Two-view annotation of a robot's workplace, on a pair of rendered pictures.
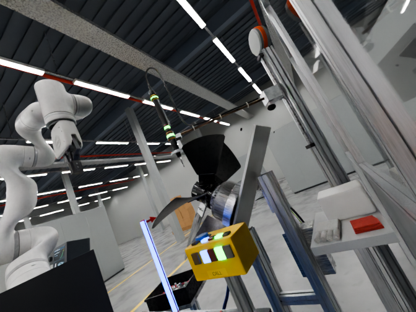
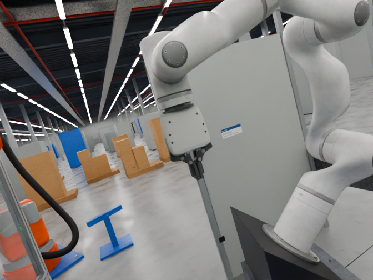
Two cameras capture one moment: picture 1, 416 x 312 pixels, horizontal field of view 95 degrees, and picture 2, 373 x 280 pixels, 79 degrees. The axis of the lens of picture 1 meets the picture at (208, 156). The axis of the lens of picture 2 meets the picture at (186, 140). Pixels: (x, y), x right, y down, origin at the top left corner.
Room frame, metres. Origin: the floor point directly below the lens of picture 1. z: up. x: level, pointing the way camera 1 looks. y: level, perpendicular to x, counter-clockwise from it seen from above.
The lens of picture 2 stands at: (0.95, 0.02, 1.58)
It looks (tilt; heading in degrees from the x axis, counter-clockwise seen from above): 7 degrees down; 134
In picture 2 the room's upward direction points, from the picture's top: 17 degrees counter-clockwise
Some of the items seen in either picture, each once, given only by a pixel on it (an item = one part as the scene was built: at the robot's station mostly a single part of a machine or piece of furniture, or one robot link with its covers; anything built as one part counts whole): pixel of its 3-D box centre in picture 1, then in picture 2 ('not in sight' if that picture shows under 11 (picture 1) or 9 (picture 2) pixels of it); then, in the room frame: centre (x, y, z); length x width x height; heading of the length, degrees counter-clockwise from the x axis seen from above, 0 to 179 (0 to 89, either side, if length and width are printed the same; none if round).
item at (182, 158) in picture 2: (77, 161); (188, 167); (0.57, 0.39, 1.44); 0.03 x 0.03 x 0.07; 59
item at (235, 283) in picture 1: (238, 290); not in sight; (0.55, 0.07, 0.92); 0.03 x 0.03 x 0.12; 59
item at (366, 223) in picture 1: (365, 223); not in sight; (0.71, -0.39, 0.87); 0.08 x 0.08 x 0.02; 62
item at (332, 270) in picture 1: (307, 248); not in sight; (1.04, -0.26, 0.73); 0.15 x 0.09 x 0.22; 59
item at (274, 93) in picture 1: (272, 95); not in sight; (1.06, -0.48, 1.53); 0.10 x 0.07 x 0.08; 94
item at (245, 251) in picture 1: (222, 253); not in sight; (0.55, 0.07, 1.02); 0.16 x 0.10 x 0.11; 59
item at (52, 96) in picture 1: (56, 101); (165, 65); (0.59, 0.40, 1.68); 0.09 x 0.08 x 0.13; 145
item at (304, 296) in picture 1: (299, 297); not in sight; (1.02, -0.12, 0.56); 0.19 x 0.04 x 0.04; 59
